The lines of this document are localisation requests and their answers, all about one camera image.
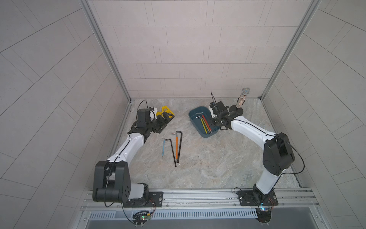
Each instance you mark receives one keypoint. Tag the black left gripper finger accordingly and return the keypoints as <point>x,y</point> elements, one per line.
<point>160,126</point>
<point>167,115</point>

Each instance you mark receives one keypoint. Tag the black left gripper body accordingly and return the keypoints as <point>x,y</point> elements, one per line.
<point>155,125</point>

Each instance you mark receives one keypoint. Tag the red handled hex key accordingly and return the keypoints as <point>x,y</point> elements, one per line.
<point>206,123</point>

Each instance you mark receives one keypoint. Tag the large black hex key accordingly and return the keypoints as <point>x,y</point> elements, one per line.
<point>180,144</point>

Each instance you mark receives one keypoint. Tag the yellow handled hex key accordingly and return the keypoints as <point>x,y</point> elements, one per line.
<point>199,114</point>

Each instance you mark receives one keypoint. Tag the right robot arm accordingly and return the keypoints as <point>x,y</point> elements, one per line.
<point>277,151</point>

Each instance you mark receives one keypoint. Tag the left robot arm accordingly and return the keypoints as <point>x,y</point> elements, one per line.
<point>112,181</point>

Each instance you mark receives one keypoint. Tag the small black hex key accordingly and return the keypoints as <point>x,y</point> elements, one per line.
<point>171,144</point>

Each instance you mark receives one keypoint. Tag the teal storage box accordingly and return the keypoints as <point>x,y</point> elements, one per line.
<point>197,123</point>

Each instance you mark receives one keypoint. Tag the glitter microphone on stand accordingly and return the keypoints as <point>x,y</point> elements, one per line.
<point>242,98</point>

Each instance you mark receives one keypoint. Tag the left circuit board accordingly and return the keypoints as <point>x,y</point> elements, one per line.
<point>141,217</point>

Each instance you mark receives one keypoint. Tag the circuit board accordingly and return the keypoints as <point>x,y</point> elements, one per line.
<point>141,217</point>
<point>263,216</point>

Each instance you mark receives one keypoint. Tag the right circuit board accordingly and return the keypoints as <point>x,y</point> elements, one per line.
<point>263,216</point>

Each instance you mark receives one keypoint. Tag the yellow triangular frame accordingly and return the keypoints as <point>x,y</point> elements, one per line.
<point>165,109</point>

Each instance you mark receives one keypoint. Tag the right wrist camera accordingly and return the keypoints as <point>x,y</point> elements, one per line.
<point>216,108</point>

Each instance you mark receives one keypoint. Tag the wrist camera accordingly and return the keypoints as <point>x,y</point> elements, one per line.
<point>146,115</point>
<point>216,108</point>

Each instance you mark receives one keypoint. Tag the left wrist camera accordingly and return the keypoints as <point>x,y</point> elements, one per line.
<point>146,115</point>

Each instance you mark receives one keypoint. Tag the blue handled hex key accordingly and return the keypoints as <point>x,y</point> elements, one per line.
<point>163,148</point>

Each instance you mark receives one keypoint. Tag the orange handled hex key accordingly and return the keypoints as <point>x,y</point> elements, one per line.
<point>176,146</point>

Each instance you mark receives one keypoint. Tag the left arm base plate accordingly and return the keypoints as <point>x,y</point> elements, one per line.
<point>147,201</point>

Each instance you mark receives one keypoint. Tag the aluminium mounting rail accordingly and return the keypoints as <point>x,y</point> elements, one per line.
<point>175,199</point>

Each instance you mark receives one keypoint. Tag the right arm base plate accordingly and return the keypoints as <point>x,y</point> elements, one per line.
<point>255,198</point>

